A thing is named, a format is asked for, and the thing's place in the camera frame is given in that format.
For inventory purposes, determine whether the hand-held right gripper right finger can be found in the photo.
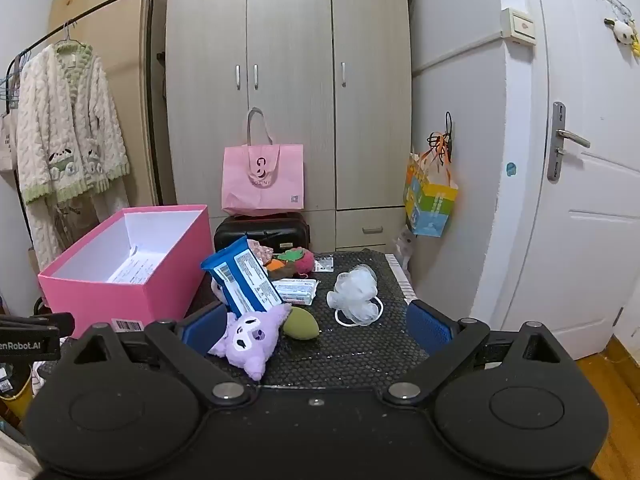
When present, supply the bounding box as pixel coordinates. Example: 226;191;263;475
382;300;576;406

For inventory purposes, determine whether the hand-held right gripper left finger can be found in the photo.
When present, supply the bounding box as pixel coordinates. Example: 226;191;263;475
59;302;253;407

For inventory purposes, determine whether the purple plush toy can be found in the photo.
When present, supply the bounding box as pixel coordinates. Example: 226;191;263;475
207;302;292;382

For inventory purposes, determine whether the pink cardboard box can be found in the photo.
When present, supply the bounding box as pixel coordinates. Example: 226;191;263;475
37;204;211;339

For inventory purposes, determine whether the blue wipes packet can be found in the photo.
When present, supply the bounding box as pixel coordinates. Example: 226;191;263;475
201;236;283;317

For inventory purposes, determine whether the white mesh bath pouf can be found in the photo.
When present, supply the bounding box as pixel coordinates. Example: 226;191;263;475
327;264;386;327

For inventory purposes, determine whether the green egg-shaped sponge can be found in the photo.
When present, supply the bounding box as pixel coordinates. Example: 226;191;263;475
283;306;321;339

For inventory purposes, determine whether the yellow object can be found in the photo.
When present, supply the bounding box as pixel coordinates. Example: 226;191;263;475
0;385;33;423

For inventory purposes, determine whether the white striped cloth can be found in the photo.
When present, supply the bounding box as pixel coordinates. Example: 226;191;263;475
385;254;417;306

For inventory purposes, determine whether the white plastic bag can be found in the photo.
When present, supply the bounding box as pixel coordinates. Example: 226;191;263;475
395;227;418;268

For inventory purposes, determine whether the white paper sheet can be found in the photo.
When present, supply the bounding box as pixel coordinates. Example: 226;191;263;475
107;247;166;285

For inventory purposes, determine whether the floral cloth pouch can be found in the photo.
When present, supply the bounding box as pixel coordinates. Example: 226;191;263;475
246;238;273;266

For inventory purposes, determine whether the white tissue packet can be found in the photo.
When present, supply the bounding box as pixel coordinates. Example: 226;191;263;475
272;277;320;306

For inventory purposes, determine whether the black suitcase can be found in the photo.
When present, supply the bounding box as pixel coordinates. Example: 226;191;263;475
214;212;311;256

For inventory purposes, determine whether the pink strawberry plush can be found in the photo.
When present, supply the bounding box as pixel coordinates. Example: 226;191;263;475
277;246;316;277

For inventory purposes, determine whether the colourful gift bag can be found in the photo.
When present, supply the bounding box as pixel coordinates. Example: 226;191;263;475
404;132;460;238

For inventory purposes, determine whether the pink tote bag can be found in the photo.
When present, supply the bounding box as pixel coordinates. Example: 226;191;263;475
221;107;305;217

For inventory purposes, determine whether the white door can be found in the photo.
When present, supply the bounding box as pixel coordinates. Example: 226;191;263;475
470;0;640;361

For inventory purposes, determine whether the beige canvas tote bag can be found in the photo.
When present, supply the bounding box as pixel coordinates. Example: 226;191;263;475
0;110;20;173

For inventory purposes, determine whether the cream knitted robe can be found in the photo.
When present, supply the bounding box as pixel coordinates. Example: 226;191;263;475
15;42;130;256

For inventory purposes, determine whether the black clothes rack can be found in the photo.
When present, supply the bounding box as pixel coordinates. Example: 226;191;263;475
0;0;163;206

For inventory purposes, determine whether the light wooden board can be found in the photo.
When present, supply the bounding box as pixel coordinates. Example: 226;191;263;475
49;0;168;206

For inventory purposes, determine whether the light wooden wardrobe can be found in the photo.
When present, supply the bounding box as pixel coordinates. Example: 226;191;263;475
165;0;413;256

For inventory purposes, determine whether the small hanging plush toy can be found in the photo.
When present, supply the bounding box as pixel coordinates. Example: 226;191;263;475
604;17;640;56

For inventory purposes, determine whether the silver door handle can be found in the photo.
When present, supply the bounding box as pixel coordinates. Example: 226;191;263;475
547;101;591;182

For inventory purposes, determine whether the wire clothes hanger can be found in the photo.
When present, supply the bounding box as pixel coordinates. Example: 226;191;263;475
0;50;31;111

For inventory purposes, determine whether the beige wall electrical box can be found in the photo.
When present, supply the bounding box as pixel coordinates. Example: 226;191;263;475
501;7;538;46

